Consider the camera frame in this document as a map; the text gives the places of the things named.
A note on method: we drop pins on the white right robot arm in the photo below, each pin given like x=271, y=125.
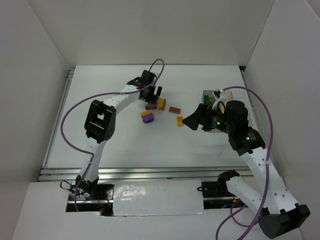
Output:
x=278, y=211

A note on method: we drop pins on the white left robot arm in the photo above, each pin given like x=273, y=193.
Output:
x=100, y=123

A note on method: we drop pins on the white foil board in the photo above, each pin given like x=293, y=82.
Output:
x=157, y=198

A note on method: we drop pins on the purple butterfly lego brick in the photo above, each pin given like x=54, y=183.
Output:
x=150, y=106

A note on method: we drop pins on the brown flat lego plate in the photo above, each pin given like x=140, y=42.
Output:
x=163, y=104

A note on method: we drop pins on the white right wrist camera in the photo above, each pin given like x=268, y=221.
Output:
x=217, y=102

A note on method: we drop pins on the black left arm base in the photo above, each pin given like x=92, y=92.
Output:
x=90, y=190

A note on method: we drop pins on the purple round lego brick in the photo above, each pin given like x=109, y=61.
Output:
x=148, y=118

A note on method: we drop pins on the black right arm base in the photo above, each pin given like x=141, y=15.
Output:
x=213, y=190

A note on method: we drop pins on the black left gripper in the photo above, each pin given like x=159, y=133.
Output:
x=152, y=94

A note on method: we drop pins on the clear transparent bin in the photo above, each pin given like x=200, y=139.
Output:
x=236, y=116

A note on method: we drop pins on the brown flat lego brick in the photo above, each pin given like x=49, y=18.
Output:
x=174, y=110

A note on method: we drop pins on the yellow round lego brick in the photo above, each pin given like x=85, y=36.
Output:
x=159, y=104

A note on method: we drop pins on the green curved lego brick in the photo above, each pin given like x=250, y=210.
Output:
x=206, y=98

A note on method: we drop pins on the yellow curved lego brick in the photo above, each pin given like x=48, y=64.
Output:
x=179, y=120

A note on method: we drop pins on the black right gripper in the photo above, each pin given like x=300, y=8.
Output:
x=204, y=118

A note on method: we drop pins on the yellow rectangular lego brick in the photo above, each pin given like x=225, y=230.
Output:
x=147, y=112

